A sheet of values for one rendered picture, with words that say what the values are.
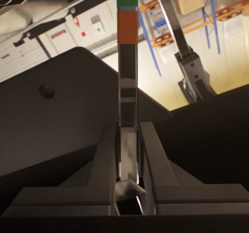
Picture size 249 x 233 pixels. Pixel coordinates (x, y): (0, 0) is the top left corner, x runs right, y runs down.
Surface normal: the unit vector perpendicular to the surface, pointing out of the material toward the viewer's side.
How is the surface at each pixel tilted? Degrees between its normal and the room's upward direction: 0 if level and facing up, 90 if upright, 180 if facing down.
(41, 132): 90
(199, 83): 105
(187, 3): 90
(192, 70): 75
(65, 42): 90
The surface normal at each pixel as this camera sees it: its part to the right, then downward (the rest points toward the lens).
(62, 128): 0.01, 0.52
